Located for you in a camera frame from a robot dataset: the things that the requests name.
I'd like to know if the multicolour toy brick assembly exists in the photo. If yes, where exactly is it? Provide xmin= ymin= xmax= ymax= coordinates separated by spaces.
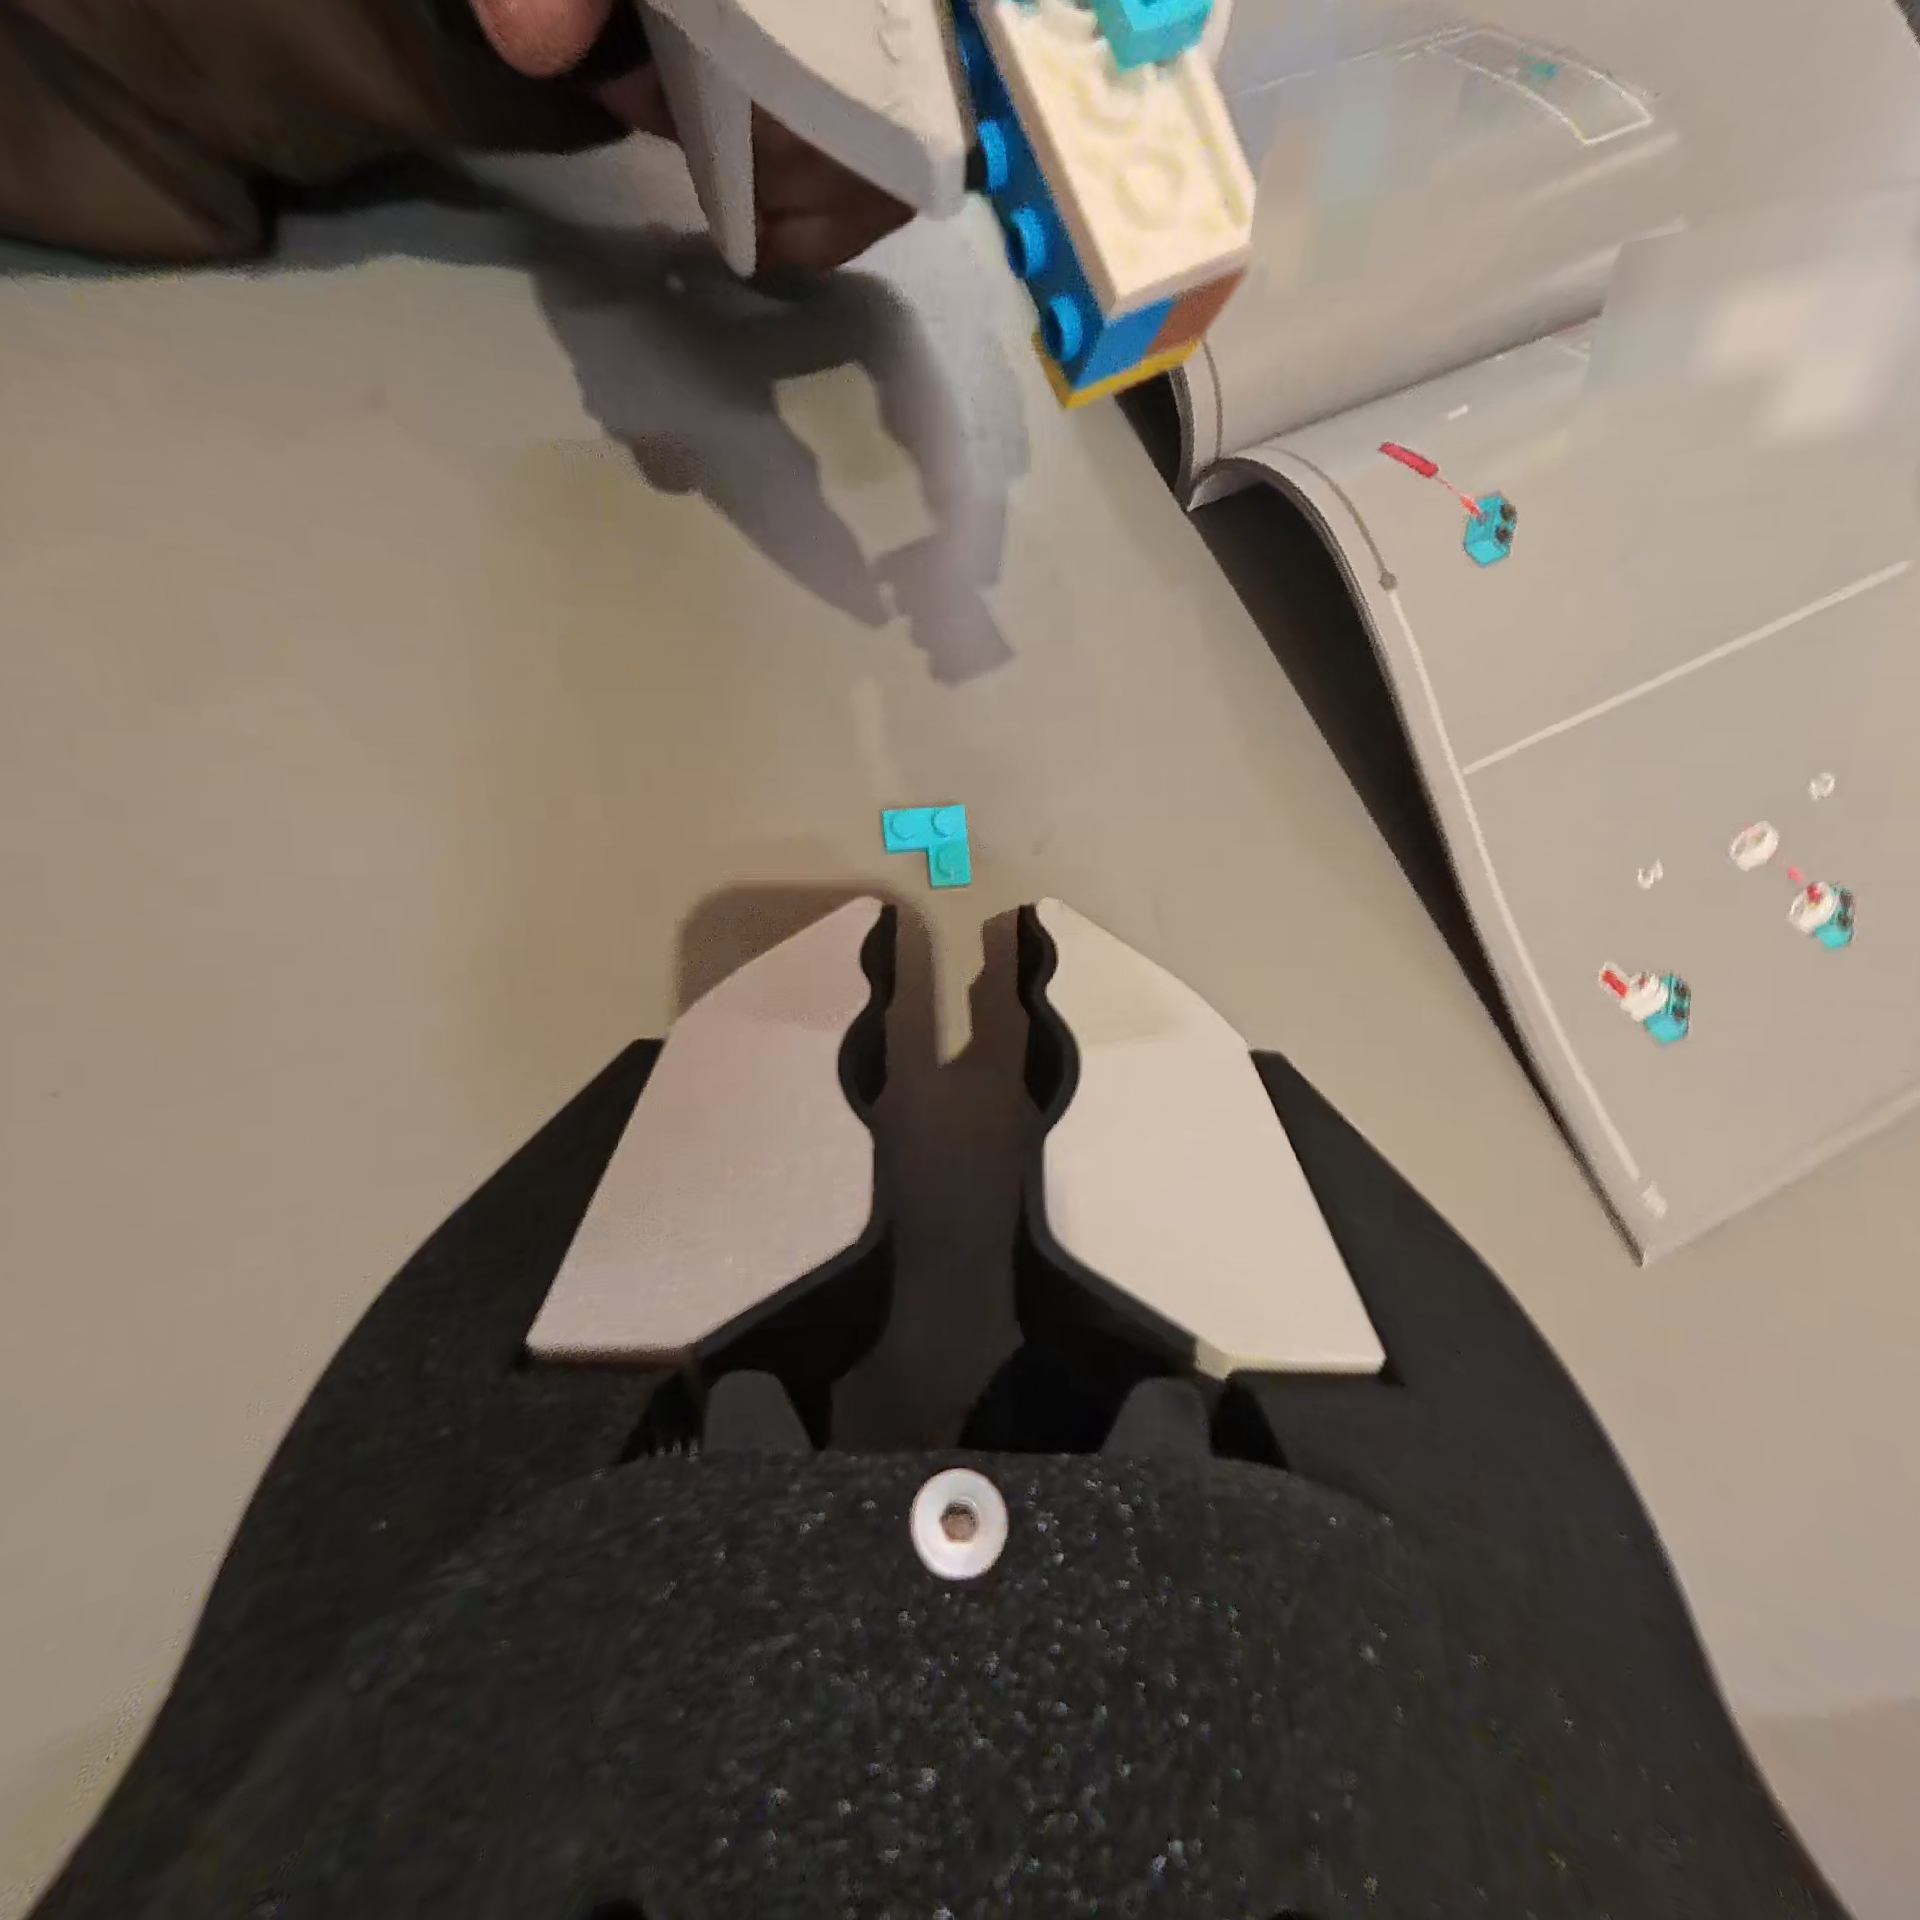
xmin=948 ymin=0 xmax=1260 ymax=411

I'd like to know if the grey desk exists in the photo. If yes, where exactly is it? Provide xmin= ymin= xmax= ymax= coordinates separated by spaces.
xmin=0 ymin=0 xmax=1920 ymax=1920

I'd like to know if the person's left hand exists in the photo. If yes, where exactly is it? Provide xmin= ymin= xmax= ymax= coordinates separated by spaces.
xmin=468 ymin=0 xmax=913 ymax=280

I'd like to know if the person's left forearm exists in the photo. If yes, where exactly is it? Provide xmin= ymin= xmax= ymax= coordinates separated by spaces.
xmin=0 ymin=0 xmax=600 ymax=271

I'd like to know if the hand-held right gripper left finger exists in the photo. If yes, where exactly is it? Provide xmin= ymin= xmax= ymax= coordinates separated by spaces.
xmin=525 ymin=894 xmax=902 ymax=1369

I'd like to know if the teal L-shaped brick plate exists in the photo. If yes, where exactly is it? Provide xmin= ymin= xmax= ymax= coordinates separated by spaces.
xmin=880 ymin=802 xmax=973 ymax=887

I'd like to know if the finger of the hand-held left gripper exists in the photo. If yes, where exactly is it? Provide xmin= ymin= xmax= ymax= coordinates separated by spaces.
xmin=632 ymin=0 xmax=981 ymax=221

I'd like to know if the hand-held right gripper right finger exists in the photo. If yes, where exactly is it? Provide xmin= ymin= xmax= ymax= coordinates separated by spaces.
xmin=1016 ymin=894 xmax=1386 ymax=1378

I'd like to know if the grey instruction booklet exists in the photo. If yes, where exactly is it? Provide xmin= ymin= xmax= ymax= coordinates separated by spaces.
xmin=1117 ymin=0 xmax=1920 ymax=1270

